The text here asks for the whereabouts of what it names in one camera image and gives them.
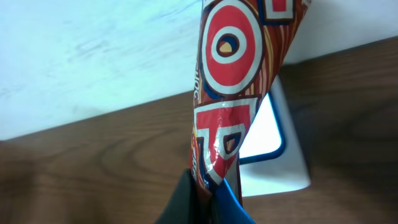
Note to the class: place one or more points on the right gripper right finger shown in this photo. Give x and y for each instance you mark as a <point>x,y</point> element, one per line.
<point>225,208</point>

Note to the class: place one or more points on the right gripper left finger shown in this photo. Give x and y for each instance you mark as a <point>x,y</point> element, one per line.
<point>182,207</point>

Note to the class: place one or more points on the orange Top chocolate bar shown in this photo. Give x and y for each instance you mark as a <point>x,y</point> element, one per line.
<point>242,45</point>

